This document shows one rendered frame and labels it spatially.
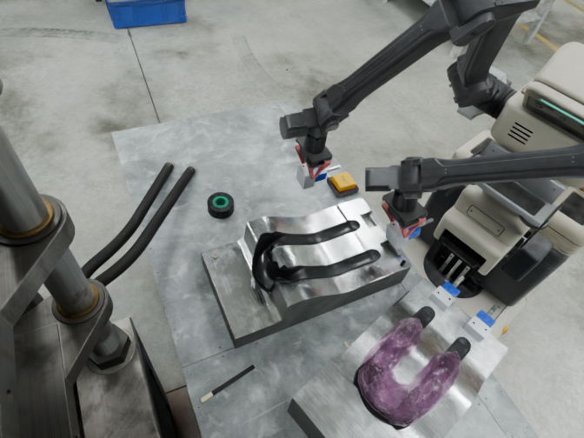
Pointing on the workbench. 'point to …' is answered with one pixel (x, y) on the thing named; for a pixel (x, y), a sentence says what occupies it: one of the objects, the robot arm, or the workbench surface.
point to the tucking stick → (227, 383)
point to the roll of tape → (220, 204)
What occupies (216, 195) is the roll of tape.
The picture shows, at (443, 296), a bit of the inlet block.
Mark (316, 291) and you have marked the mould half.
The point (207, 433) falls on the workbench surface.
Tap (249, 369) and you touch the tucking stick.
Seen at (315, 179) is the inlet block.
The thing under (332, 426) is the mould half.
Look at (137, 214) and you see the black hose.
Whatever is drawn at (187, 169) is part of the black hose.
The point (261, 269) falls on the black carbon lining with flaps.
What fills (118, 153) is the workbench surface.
